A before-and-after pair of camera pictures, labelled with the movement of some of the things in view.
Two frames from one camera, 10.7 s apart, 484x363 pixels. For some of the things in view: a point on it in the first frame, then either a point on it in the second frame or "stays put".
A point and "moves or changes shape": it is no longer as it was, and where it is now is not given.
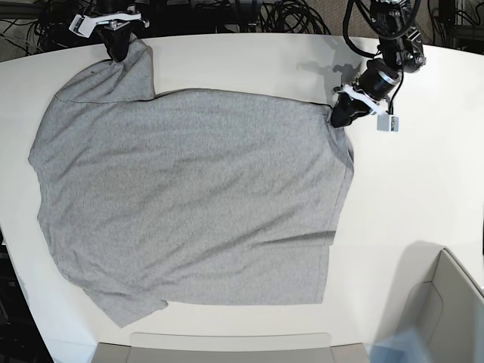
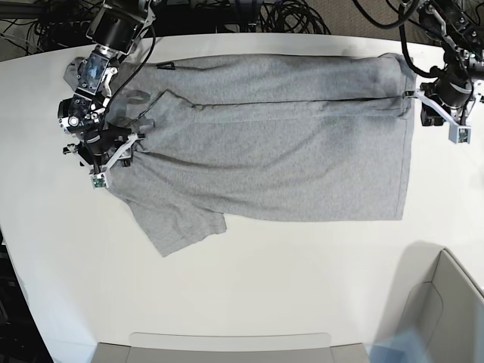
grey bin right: (434, 296) stays put
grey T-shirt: (188, 197) moves or changes shape
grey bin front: (296, 348) stays put
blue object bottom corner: (407, 345) stays put
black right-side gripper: (374, 82) → (454, 90)
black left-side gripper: (116, 38) → (96, 142)
